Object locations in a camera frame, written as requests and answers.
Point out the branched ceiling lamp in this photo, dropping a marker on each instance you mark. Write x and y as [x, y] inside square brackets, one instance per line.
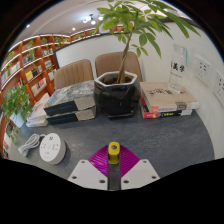
[92, 20]

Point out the red spine book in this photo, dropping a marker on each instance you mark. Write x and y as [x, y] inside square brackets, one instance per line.
[166, 114]

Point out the orange wall shelf with plants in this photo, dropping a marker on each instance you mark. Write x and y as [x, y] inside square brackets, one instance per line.
[83, 33]

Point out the beige cover book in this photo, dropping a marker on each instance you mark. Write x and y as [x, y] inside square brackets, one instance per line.
[166, 96]

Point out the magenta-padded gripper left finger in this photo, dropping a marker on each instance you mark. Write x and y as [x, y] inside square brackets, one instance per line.
[86, 173]

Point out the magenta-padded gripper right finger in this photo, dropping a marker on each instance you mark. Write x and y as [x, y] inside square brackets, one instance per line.
[141, 173]

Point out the orange wooden bookshelf unit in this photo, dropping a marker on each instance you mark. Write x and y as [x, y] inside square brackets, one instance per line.
[30, 66]

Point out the leafy plant in white pot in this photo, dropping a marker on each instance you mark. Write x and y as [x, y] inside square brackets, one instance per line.
[16, 100]

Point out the clear acrylic sign stand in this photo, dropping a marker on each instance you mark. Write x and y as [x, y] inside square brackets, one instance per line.
[178, 66]

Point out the tall plant in black pot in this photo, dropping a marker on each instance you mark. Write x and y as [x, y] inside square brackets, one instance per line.
[116, 93]

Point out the white wall socket plate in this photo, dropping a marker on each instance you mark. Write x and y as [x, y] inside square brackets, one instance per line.
[204, 71]
[219, 88]

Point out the round white power strip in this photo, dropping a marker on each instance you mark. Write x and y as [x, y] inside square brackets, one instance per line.
[50, 147]

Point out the large white book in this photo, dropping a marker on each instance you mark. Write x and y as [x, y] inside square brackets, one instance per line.
[38, 110]

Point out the small yellow charger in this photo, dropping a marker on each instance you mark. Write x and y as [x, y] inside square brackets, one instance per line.
[113, 151]

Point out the thick dark grey book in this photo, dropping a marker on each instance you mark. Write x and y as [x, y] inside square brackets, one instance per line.
[71, 95]
[71, 117]

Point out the thin white book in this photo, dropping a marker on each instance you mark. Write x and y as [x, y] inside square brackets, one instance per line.
[36, 123]

